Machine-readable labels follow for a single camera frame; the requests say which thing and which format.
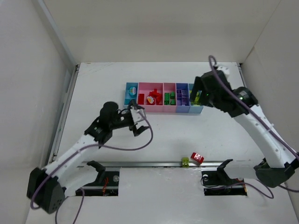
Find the red flower printed lego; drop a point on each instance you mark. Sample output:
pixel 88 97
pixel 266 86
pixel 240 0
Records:
pixel 150 100

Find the left light blue bin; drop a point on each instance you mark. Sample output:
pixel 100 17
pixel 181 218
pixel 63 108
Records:
pixel 127 97

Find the light blue bin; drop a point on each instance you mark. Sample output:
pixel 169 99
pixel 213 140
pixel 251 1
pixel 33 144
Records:
pixel 127 97
pixel 195 109

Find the small pink bin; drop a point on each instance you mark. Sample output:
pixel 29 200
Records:
pixel 169 87

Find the large pink bin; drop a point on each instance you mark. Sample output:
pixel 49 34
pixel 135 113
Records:
pixel 146 88

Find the metal table rail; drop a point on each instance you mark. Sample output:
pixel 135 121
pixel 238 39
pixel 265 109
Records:
pixel 174 164

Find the green lego brick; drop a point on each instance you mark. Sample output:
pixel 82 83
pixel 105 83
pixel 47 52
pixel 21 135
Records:
pixel 172 98

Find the right light blue bin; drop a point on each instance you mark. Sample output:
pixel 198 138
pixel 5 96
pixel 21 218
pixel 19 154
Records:
pixel 195 109

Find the lime lego brick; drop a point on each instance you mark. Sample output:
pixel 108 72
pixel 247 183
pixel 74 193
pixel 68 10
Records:
pixel 185 162
pixel 196 100

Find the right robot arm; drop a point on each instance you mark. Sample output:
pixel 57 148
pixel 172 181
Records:
pixel 278 164

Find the teal frog printed lego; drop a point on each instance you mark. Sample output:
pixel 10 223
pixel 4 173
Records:
pixel 132 91

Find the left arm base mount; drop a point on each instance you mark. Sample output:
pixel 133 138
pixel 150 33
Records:
pixel 106 182

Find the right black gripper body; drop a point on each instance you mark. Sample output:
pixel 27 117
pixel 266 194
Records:
pixel 199 88

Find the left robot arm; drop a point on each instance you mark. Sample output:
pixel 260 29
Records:
pixel 49 186

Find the purple lego piece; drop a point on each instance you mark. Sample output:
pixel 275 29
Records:
pixel 182 97

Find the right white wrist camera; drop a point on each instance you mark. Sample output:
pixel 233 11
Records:
pixel 224 69

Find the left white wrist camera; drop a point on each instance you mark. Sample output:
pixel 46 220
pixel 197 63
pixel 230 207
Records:
pixel 138 115

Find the red lego pieces in bin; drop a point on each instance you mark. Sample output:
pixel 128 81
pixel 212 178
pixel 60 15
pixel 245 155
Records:
pixel 157 96

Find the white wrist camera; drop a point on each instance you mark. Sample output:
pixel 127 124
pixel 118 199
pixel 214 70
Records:
pixel 138 115
pixel 224 69

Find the red printed lego brick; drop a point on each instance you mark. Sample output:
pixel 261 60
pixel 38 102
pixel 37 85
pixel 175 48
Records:
pixel 197 158

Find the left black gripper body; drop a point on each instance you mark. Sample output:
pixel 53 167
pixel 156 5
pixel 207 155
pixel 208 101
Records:
pixel 131 121

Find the green lego plate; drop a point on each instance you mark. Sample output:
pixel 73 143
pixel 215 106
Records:
pixel 166 98

